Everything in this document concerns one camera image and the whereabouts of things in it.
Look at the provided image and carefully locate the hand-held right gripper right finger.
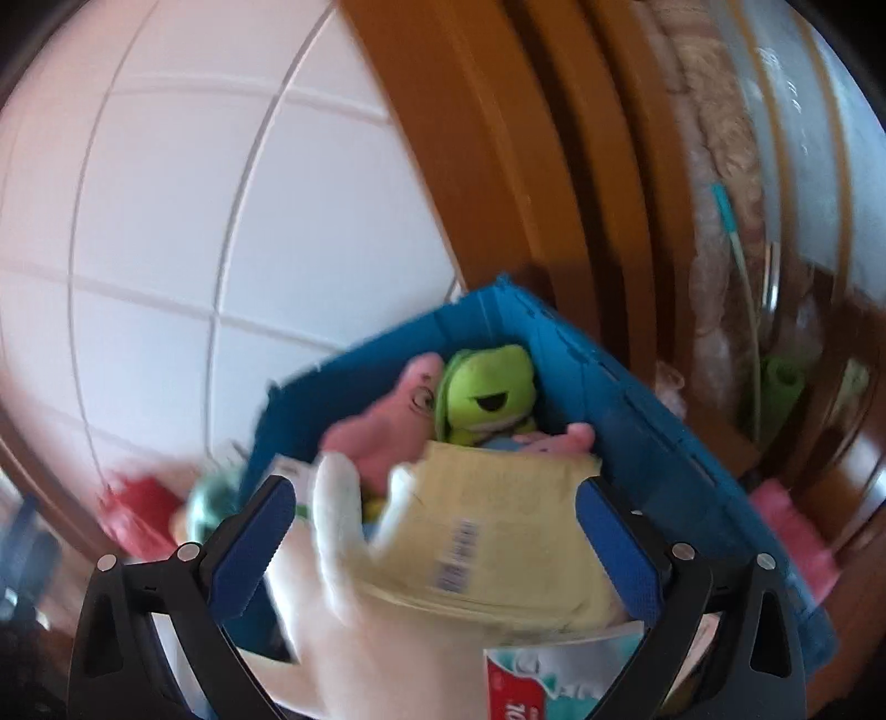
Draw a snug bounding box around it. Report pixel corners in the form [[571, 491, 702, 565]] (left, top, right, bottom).
[[574, 477, 807, 720]]

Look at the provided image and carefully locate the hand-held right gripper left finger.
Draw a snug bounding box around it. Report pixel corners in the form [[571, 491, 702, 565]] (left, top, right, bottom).
[[69, 475, 298, 720]]

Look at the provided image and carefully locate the yellow packet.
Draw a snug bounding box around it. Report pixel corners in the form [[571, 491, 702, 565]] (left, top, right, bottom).
[[363, 441, 627, 634]]

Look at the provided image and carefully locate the blue plastic crate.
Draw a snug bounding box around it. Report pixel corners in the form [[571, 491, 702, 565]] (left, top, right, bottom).
[[239, 275, 838, 676]]

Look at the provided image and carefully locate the red and green tissue pack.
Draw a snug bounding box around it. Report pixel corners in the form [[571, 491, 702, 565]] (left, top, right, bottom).
[[482, 619, 648, 720]]

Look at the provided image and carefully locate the pink plush toy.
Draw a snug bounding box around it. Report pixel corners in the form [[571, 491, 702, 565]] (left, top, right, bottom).
[[322, 353, 596, 496]]

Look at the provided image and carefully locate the teal neck pillow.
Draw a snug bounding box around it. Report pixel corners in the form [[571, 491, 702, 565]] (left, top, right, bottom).
[[187, 471, 243, 548]]

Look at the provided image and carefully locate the red bear-face case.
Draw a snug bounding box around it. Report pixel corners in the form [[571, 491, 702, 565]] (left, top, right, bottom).
[[100, 474, 188, 562]]

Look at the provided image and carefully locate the white hand-shaped plush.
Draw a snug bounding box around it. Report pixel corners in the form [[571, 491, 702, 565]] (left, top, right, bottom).
[[266, 450, 624, 720]]

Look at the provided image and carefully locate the pink cloth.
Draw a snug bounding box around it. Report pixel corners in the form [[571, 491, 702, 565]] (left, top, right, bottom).
[[751, 481, 842, 614]]

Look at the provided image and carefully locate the green frog plush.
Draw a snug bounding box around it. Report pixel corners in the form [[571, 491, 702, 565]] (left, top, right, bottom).
[[432, 344, 541, 448]]

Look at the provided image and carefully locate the green rolled mat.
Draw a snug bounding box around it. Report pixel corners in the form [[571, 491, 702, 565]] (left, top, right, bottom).
[[744, 356, 807, 444]]

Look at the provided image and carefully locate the beige patterned curtain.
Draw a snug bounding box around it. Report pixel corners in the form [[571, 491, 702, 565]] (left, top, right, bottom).
[[651, 0, 783, 340]]

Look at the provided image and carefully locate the teal-handled stick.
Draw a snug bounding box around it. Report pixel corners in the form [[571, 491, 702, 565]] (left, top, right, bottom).
[[712, 183, 766, 444]]

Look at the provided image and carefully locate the wooden wall frame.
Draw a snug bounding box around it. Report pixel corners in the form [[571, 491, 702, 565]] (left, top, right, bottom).
[[339, 0, 700, 444]]

